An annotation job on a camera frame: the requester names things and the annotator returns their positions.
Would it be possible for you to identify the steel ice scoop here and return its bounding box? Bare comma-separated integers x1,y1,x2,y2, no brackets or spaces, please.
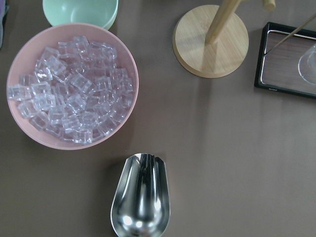
111,153,170,237

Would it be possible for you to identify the wooden cup tree stand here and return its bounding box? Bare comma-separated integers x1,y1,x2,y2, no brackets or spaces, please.
172,0,249,79

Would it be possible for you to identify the pink bowl of ice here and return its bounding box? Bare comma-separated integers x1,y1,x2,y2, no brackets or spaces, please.
6,23,139,151

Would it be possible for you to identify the green bowl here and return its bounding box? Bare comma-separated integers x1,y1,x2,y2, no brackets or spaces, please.
42,0,119,30

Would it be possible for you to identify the black glass tray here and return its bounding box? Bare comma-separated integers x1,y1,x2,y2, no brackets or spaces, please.
254,22,316,98

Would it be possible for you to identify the upside-down wine glass upper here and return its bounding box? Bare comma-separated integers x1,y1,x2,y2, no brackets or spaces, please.
298,44,316,85

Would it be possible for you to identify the grey folded cloth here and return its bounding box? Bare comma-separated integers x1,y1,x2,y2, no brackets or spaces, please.
0,0,9,47

